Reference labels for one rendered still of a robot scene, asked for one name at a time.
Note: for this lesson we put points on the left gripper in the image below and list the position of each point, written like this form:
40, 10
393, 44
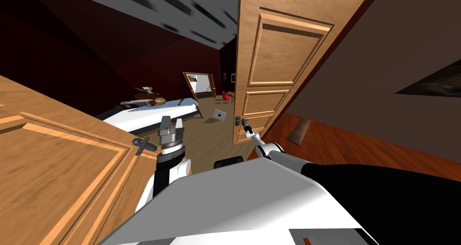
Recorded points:
171, 137

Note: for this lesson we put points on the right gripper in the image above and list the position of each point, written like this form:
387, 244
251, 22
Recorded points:
247, 127

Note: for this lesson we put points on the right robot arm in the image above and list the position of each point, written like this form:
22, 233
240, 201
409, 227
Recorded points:
378, 198

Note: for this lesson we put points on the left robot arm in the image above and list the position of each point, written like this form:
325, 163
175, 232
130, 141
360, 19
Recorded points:
164, 173

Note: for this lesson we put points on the white bed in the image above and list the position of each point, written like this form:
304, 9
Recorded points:
155, 113

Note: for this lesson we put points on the white box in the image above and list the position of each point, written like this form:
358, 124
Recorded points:
219, 115

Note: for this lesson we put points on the red chair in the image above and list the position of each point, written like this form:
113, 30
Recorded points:
225, 97

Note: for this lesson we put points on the dark wooden nightstand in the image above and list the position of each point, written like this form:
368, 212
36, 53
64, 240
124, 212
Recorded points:
146, 93

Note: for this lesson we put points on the wooden framed standing mirror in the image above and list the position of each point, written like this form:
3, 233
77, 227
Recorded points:
200, 84

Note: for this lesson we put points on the brown floor mat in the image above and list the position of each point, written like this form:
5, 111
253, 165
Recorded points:
299, 131

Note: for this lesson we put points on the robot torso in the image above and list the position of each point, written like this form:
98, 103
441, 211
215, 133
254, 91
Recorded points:
245, 201

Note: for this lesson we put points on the light wooden panelled door leaf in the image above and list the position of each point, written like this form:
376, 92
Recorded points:
284, 57
54, 165

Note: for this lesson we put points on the small framed wall picture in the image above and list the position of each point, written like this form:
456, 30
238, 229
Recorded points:
233, 78

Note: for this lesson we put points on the dark picture on wall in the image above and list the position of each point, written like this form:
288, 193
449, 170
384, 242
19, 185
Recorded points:
437, 83

